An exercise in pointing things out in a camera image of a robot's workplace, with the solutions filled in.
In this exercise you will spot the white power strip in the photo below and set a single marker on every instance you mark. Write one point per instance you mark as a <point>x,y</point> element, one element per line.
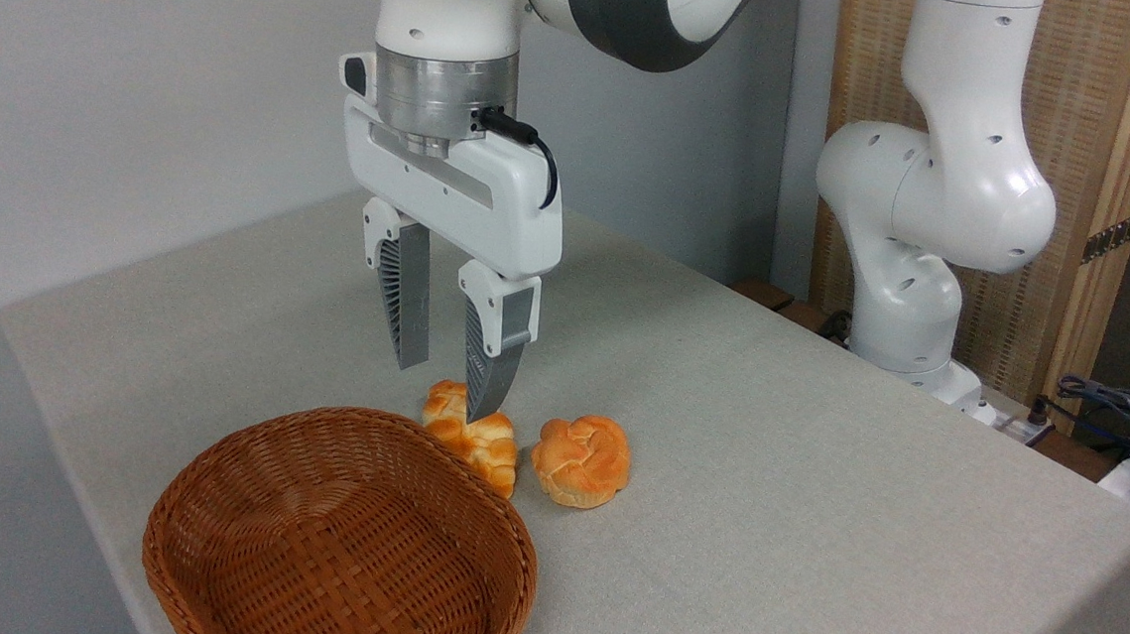
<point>1015,425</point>

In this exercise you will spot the wooden woven folding screen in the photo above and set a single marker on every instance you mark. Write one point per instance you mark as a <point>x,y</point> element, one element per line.
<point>1096,115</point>

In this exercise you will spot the brown woven wicker basket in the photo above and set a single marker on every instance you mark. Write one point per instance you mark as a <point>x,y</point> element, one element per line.
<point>341,540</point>

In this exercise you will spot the round knotted bread roll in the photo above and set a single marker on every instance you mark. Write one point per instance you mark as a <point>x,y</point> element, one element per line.
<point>580,462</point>

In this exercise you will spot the grey tablecloth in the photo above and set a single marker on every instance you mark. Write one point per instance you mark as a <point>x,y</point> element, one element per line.
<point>759,530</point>

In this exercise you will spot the dark metal screen hinge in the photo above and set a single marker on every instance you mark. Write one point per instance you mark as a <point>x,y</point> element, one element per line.
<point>1113,238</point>

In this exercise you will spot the long braided bread roll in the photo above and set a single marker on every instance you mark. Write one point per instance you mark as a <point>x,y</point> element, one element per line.
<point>491,446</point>

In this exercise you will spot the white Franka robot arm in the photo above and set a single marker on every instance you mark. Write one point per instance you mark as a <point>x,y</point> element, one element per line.
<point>942,184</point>

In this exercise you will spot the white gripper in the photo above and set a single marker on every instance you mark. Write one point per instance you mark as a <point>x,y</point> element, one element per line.
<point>493,203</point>

